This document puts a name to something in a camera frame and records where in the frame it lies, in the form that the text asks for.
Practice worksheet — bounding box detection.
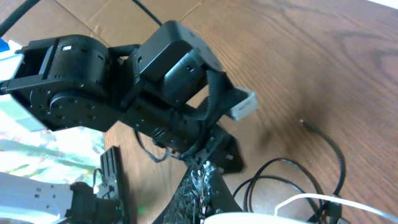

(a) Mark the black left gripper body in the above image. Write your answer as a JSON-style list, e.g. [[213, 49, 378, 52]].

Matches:
[[180, 125, 244, 174]]

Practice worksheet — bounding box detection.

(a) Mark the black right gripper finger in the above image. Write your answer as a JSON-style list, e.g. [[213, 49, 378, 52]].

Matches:
[[154, 161, 242, 224]]

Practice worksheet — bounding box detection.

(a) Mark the black USB cable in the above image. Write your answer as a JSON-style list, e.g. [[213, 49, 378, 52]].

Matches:
[[232, 119, 346, 224]]

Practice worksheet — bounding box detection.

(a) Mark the white USB cable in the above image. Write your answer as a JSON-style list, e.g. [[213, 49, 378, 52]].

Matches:
[[273, 192, 398, 223]]

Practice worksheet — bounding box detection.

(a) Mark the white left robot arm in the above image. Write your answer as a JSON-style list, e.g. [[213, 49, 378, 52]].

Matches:
[[1, 21, 246, 223]]

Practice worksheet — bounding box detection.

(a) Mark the brown cardboard sheet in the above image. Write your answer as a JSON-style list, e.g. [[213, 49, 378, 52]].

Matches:
[[0, 0, 203, 47]]

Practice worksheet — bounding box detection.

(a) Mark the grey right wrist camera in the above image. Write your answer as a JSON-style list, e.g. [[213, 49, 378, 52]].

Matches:
[[203, 212, 305, 224]]

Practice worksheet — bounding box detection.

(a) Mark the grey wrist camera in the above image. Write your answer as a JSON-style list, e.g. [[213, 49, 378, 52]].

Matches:
[[203, 212, 305, 224], [225, 87, 259, 121]]

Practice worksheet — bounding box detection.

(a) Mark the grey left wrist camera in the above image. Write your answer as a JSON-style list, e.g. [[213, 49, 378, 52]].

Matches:
[[225, 87, 259, 121]]

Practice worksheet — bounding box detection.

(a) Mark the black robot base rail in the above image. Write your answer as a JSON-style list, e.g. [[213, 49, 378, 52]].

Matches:
[[94, 146, 131, 224]]

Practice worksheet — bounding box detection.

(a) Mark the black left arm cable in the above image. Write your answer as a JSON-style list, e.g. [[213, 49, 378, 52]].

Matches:
[[0, 0, 164, 37]]

